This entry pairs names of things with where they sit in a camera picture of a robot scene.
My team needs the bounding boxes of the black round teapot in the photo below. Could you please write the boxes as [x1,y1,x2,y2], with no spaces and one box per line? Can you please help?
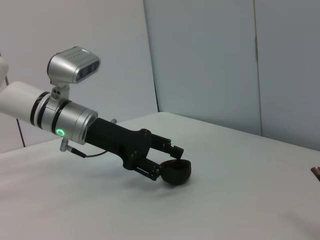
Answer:
[310,165,320,182]

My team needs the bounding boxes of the dark brown teacup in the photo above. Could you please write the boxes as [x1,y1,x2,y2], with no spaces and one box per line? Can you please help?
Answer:
[158,158,193,187]

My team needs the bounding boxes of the left gripper cable with plug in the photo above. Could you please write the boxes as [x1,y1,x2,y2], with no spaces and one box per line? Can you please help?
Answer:
[59,138,111,159]

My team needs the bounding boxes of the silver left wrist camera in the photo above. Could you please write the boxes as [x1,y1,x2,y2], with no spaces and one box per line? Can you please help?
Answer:
[47,45,102,102]

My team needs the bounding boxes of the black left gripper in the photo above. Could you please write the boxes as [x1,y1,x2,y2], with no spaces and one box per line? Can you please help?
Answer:
[84,117,185,182]

